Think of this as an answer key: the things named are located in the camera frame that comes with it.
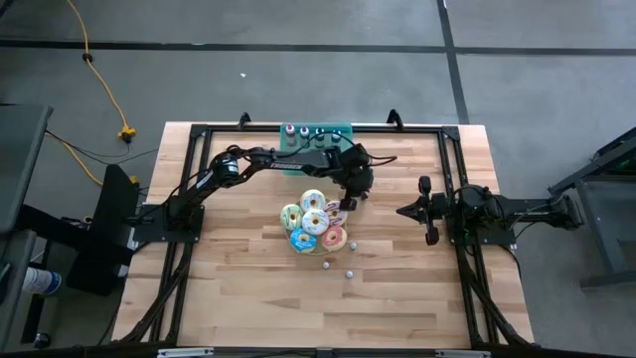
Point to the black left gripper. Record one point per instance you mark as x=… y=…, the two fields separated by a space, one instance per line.
x=358 y=176

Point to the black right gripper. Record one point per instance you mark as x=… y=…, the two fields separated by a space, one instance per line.
x=438 y=210

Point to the large blue food coloring bottle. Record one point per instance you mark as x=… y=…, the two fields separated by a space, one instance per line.
x=336 y=134

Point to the large black food coloring bottle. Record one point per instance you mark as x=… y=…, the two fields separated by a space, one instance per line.
x=319 y=134

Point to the large purple food coloring bottle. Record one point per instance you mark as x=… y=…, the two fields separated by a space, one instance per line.
x=304 y=131

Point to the large red food coloring bottle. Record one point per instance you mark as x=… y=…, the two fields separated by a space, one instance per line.
x=290 y=130

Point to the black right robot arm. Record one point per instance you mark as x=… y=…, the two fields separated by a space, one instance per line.
x=526 y=211

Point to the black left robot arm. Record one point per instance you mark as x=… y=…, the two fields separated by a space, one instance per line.
x=288 y=164

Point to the donut with purple stripes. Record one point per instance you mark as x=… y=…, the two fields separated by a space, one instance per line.
x=335 y=217

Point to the white donut with blue stripes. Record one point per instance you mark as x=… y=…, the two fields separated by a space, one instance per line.
x=305 y=199

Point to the pink frosted donut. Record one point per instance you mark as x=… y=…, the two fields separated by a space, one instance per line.
x=328 y=244

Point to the white donut with blue patches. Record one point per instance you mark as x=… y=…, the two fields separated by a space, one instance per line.
x=308 y=226

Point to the plate of colourful donuts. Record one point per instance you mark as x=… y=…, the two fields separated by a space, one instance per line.
x=319 y=252

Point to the green donut with black stripes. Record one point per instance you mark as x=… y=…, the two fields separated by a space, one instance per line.
x=285 y=219

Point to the blue frosted donut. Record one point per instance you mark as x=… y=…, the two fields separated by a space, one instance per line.
x=296 y=243

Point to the teal plastic tray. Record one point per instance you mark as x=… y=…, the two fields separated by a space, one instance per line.
x=284 y=148

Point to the black control box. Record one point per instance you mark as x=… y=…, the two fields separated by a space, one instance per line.
x=114 y=224

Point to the white and blue can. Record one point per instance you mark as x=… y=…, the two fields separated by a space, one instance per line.
x=42 y=282

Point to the grey side desk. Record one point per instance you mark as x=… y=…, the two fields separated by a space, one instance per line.
x=20 y=164

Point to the black caster wheel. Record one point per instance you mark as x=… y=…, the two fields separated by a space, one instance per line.
x=42 y=340

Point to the black aluminium table frame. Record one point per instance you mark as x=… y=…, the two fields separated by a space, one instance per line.
x=407 y=128

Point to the black frame clamp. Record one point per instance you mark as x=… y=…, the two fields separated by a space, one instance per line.
x=243 y=119
x=395 y=118

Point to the silver metal bracket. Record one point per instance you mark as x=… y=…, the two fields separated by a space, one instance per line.
x=185 y=352
x=463 y=353

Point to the dark metal table frame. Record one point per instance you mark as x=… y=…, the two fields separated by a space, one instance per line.
x=602 y=233

